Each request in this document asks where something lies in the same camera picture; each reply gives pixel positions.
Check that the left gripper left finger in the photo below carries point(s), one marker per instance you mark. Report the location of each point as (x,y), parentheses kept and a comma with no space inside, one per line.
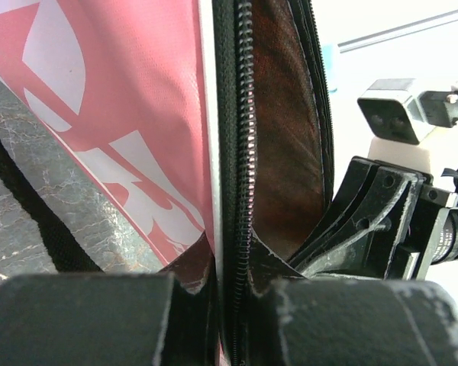
(165,318)

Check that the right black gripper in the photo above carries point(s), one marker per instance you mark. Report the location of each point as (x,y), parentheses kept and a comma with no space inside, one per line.
(384,222)

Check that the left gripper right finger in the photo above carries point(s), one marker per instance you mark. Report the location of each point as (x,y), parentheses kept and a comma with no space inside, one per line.
(331,321)

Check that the pink racket bag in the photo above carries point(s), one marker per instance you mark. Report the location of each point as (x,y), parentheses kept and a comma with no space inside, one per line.
(158,101)

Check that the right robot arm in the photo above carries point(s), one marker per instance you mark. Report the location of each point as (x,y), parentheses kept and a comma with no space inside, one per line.
(447,249)

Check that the light blue mug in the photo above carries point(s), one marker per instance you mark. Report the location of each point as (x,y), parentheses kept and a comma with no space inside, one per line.
(330,54)

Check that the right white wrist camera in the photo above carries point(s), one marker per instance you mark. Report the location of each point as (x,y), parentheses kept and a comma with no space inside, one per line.
(414,123)

